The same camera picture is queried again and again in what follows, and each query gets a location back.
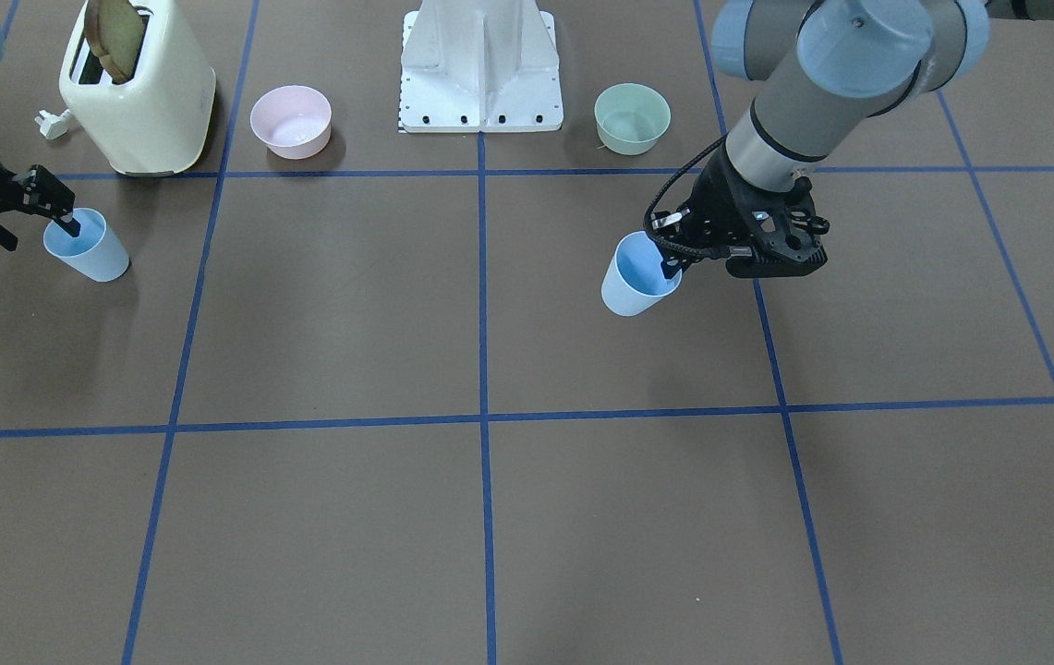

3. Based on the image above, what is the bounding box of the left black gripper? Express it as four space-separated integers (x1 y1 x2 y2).
645 143 800 282

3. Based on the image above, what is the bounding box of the light blue cup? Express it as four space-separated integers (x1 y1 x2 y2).
600 231 682 317
42 208 131 283

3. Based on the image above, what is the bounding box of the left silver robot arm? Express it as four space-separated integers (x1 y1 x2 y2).
642 1 990 279

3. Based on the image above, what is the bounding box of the white power plug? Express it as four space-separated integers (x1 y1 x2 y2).
35 107 78 140

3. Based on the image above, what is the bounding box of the cream toaster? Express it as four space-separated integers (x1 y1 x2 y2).
58 1 217 177

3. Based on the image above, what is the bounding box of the green bowl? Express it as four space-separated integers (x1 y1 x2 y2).
593 81 672 156

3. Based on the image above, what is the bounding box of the toast slice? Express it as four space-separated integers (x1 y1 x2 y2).
82 1 147 85

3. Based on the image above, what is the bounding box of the pink bowl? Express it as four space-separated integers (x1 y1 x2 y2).
249 85 333 160

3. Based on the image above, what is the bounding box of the white pedestal column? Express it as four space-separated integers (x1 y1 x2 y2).
397 1 564 134

